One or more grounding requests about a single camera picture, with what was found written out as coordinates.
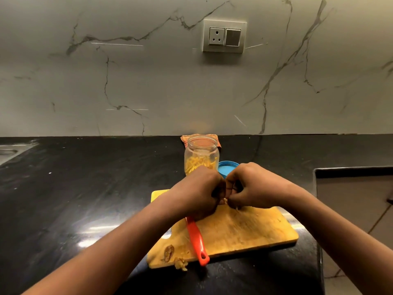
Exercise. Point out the knobby ginger piece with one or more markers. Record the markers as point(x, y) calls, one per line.
point(168, 253)

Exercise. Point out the wooden cutting board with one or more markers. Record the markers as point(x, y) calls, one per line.
point(245, 230)

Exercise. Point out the blue-lidded plastic jar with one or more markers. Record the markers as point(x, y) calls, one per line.
point(201, 150)

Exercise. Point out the beige cabinet door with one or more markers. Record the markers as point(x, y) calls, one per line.
point(353, 193)

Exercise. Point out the blue jar lid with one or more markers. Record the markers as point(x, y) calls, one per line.
point(225, 167)

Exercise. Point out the person's left hand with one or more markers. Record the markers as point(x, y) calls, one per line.
point(196, 193)

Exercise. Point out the steel sink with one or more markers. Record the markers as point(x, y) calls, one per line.
point(12, 150)

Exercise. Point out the person's left forearm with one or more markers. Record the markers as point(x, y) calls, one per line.
point(107, 251)

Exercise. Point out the person's right hand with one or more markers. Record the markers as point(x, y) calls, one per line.
point(264, 187)

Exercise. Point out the grey wall switch plate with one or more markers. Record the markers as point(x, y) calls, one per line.
point(224, 36)

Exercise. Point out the orange checked cloth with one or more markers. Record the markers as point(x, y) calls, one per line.
point(183, 140)

